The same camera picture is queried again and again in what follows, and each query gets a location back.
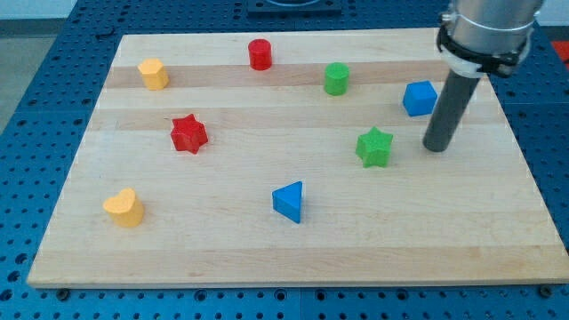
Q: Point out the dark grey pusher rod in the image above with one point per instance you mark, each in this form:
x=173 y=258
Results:
x=447 y=114

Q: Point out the green star block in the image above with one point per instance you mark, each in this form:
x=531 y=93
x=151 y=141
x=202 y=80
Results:
x=374 y=148

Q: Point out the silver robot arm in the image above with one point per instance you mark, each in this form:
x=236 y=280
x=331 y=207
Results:
x=477 y=38

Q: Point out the red star block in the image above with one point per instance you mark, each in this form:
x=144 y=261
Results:
x=188 y=134

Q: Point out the blue cube block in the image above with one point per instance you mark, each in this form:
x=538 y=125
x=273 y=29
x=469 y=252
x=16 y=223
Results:
x=419 y=98

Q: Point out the green cylinder block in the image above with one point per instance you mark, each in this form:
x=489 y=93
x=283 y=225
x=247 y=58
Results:
x=336 y=78

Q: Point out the red cylinder block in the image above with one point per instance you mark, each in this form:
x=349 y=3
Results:
x=260 y=54

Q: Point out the blue triangle block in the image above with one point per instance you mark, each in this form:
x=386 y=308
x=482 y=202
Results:
x=288 y=201

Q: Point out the wooden board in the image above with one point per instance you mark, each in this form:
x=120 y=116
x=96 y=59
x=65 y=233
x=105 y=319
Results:
x=469 y=215

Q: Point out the yellow hexagon block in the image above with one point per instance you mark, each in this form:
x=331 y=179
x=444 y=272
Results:
x=153 y=74

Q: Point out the yellow heart block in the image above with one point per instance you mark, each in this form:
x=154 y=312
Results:
x=125 y=208

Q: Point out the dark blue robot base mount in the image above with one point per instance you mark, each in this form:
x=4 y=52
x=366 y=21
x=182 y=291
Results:
x=294 y=7

